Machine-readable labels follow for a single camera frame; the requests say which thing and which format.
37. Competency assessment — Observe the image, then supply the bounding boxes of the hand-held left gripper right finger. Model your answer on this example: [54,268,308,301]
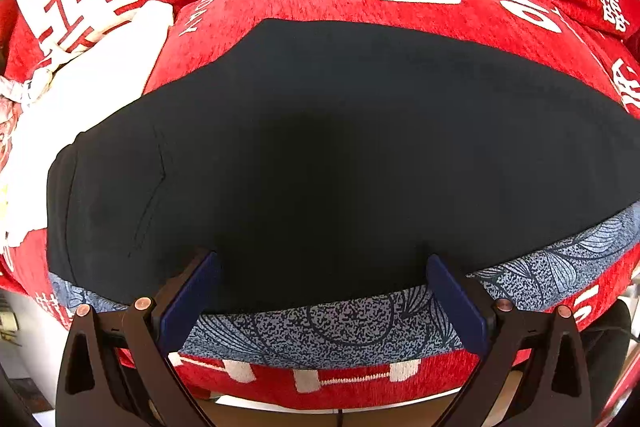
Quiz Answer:
[425,253,597,427]

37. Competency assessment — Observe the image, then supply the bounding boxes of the blue patterned mat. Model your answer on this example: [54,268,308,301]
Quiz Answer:
[47,202,640,370]

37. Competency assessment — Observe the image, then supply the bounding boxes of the black pants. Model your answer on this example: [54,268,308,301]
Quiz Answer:
[46,19,640,315]

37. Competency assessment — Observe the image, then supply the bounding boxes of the pale patterned cloth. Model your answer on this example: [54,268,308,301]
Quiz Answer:
[0,74,53,142]

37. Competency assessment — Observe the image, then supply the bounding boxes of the white cloth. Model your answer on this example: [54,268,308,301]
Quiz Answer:
[0,1,175,253]

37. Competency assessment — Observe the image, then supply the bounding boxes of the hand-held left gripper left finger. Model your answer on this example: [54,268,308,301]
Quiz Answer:
[55,250,222,427]

